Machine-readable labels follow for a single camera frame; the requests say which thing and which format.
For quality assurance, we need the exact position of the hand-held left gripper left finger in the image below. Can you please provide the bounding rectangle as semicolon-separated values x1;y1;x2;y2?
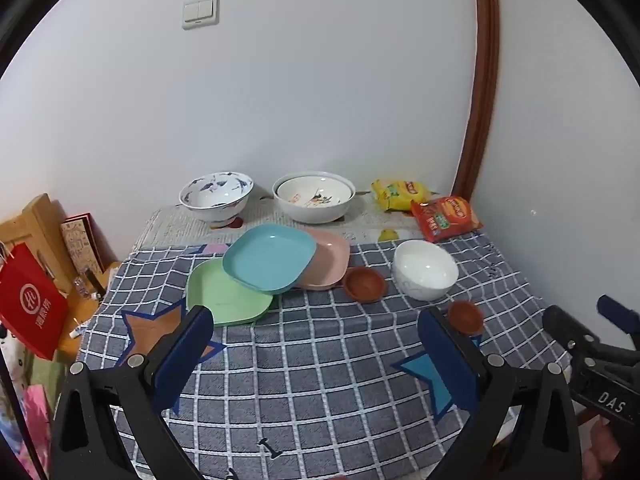
50;304;216;480

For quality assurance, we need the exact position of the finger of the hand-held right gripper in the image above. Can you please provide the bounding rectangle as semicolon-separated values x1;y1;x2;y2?
597;295;640;348
542;305;601;361

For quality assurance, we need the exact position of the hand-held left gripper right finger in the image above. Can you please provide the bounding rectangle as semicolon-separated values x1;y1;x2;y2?
417;307;583;480

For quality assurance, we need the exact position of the small brown dish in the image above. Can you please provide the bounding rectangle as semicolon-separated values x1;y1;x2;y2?
344;266;388;304
447;300;485;337

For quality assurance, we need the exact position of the green plate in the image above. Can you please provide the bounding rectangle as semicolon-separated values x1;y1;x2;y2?
186;257;274;327

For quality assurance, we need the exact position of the small plain white bowl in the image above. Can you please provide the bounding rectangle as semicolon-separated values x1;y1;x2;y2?
392;240;459;302

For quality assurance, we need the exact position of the teal plate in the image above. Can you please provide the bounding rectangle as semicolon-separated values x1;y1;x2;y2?
222;223;317;296

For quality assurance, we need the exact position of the pink plate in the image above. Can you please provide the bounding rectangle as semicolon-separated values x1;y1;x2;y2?
295;227;351;291

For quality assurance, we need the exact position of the grey checked star tablecloth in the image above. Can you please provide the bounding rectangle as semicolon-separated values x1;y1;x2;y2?
75;232;573;480

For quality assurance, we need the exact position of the white fruit print table cover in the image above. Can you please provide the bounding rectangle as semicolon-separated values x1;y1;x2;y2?
132;192;451;261

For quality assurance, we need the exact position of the red snack packet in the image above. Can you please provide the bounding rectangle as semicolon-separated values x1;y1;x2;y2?
411;196;483;243

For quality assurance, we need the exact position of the blue patterned white bowl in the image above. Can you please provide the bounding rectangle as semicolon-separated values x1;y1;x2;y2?
179;171;254;227

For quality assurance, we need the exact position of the patterned cardboard box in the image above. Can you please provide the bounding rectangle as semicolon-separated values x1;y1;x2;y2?
60;214;108;276

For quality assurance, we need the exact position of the red paper bag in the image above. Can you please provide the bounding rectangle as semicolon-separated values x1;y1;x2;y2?
0;242;69;361

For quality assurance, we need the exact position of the pink floral cloth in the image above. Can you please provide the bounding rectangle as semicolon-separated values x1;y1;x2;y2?
0;382;53;476

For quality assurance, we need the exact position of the yellow snack packet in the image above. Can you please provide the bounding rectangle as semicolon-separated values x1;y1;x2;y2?
371;178;433;212

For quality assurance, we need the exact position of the large plain white bowl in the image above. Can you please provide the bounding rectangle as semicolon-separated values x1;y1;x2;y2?
272;172;357;224

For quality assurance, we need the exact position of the white bowl with printed inside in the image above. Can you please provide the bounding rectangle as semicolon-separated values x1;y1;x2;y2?
277;176;353;208

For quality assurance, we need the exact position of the light wooden furniture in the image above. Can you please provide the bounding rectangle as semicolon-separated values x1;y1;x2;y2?
0;192;121;356

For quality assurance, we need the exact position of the brown wooden door frame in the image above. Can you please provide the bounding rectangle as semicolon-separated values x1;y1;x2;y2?
452;0;502;201

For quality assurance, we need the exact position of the white light switch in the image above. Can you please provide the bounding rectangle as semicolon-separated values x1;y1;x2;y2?
181;0;220;30

